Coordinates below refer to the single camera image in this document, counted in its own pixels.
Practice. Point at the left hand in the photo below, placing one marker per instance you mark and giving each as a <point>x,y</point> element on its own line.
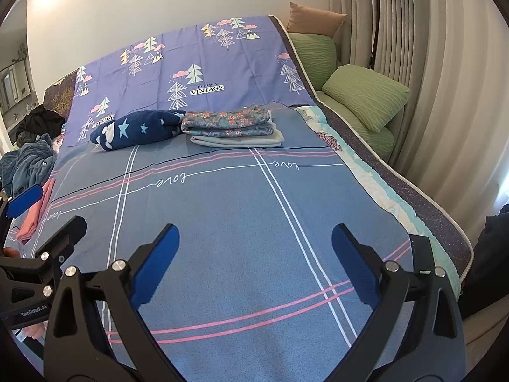
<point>34,331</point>

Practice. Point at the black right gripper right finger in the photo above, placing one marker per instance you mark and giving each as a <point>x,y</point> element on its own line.
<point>415,330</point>

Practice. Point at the purple tree print sheet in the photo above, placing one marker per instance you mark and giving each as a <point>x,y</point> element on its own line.
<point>233,63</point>

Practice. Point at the beige curtain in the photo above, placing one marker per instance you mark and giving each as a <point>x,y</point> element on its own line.
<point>452,138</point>

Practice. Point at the blue striped bed blanket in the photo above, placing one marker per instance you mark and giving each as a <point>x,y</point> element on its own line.
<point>255,291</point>

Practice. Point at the green pillow near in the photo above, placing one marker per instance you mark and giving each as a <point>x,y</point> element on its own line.
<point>372,97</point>

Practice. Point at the black clothing pile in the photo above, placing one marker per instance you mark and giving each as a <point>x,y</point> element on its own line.
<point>38,122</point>

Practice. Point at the folded pink garment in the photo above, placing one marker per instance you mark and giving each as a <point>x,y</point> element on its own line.
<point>35,213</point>

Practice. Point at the floral teal pink garment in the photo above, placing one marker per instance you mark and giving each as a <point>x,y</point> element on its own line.
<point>248,121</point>

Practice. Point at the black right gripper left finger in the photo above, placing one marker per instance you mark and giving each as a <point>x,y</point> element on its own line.
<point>77,347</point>

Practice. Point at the white floral quilt edge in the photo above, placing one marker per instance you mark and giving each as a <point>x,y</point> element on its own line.
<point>382,193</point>

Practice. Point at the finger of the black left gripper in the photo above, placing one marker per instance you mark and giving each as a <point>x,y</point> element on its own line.
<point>14,207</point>

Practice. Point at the crumpled blue towel blanket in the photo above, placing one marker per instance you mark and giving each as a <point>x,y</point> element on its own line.
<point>27,166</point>

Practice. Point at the green pillow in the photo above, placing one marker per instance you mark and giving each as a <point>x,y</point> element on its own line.
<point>318,55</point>
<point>372,97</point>

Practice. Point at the beige cushion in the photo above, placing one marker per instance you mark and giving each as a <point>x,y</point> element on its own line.
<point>307,20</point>

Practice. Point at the brown patterned headboard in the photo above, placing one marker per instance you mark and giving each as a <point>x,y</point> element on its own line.
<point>58,97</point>

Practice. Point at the green pillow far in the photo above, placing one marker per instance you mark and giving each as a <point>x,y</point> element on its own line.
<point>318,55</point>

